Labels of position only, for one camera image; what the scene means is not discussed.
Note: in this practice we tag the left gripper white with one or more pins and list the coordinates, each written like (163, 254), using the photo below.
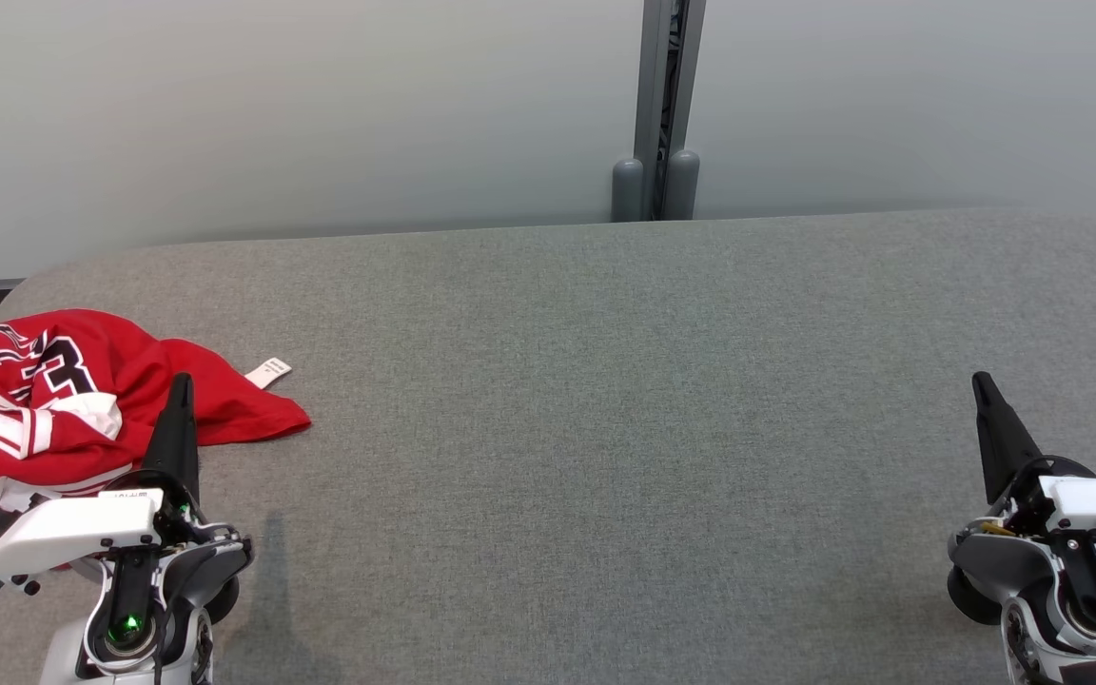
(72, 533)

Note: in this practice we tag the red jersey with number print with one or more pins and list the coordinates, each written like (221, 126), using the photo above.
(101, 333)

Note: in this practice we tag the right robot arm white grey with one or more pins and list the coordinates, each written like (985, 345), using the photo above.
(995, 561)

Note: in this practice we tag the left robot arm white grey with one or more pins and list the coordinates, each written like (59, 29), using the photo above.
(215, 561)

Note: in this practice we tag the taller grey foot cylinder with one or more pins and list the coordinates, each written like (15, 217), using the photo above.
(683, 185)

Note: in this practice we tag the short grey foot cylinder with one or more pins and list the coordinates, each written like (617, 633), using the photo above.
(627, 190)

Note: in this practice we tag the grey partition post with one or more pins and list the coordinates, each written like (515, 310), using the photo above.
(648, 95)

